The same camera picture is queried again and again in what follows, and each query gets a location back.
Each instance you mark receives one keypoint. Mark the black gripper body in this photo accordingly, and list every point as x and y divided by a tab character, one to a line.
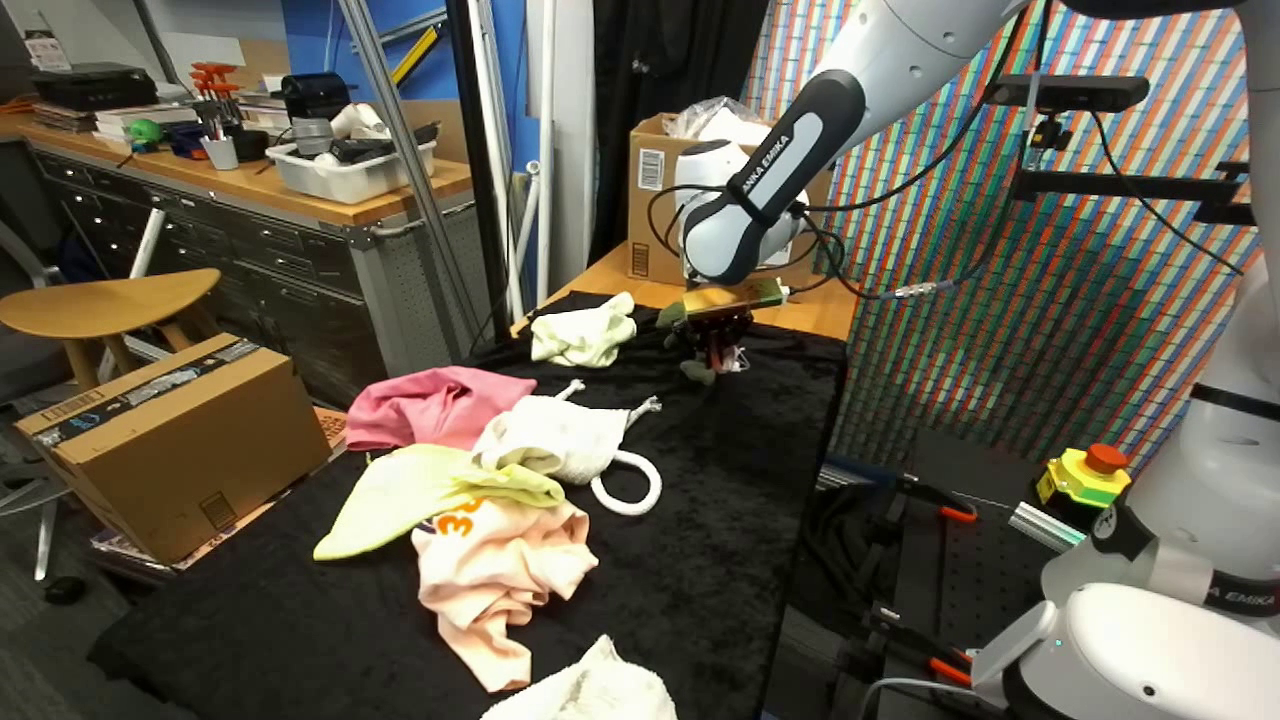
719	335

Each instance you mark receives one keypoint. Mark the orange turnip plushie green leaves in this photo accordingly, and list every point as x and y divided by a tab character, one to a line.
671	316

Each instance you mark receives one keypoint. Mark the pale green towel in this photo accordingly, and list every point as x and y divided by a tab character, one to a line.
580	335

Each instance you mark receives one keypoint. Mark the white towel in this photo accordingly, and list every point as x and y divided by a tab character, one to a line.
544	433
587	687

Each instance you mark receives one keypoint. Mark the yellow green towel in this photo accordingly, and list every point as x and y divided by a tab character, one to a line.
402	494

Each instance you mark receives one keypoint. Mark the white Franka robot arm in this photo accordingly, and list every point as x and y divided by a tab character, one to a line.
922	43

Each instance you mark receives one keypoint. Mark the pink shirt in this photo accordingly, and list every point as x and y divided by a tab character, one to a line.
426	404

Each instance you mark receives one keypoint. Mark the peach shirt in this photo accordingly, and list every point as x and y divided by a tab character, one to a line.
495	600

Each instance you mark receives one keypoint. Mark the light wood side table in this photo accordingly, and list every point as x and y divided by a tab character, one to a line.
813	316

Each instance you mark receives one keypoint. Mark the cardboard box white label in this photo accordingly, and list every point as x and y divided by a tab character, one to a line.
661	202

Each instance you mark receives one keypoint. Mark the black velvet tablecloth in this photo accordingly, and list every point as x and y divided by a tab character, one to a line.
705	532

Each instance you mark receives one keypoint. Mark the clear plastic bag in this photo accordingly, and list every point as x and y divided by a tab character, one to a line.
713	122

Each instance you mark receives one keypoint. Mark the black vertical pole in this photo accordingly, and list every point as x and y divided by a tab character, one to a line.
480	202

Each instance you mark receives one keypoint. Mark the black curtain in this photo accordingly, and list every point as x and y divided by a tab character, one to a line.
667	64

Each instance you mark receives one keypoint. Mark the orange black bar clamp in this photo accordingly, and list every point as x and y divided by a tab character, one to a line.
954	513
948	669

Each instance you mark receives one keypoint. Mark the multicolour patterned backdrop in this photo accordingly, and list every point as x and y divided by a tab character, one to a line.
1001	335

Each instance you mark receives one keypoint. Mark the black optical breadboard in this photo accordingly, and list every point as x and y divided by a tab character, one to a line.
985	586

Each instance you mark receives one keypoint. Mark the silver metal bar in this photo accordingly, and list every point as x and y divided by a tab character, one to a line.
1045	524

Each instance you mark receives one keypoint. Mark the aluminium strut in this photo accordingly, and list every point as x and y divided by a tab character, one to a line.
402	134

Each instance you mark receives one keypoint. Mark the yellow red emergency stop button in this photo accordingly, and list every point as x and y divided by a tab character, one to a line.
1082	479

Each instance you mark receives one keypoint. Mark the white plastic tub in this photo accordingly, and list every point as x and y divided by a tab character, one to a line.
345	180

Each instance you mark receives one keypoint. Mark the black lidded jar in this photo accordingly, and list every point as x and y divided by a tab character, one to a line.
319	100

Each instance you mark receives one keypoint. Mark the wooden workbench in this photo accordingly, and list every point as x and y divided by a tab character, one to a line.
245	180

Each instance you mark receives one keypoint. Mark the small white cup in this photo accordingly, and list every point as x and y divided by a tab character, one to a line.
222	154

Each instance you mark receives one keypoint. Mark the cardboard box black tape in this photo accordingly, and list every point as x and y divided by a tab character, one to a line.
174	455

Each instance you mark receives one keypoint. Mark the small red tool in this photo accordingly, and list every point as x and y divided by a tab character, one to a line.
216	83

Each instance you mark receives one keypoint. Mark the wooden stool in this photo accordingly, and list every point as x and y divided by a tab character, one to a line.
107	305

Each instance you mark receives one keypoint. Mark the black flat case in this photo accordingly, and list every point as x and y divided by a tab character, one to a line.
93	90

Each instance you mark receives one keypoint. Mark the grey office chair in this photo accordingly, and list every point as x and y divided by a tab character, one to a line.
57	590

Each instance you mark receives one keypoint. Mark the tan wrist camera mount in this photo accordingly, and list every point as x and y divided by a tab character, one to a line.
752	292

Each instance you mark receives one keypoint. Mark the black stereo camera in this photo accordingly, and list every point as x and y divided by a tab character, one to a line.
1065	93

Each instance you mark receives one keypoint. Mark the black camera mount frame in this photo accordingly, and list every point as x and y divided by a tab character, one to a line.
1135	186

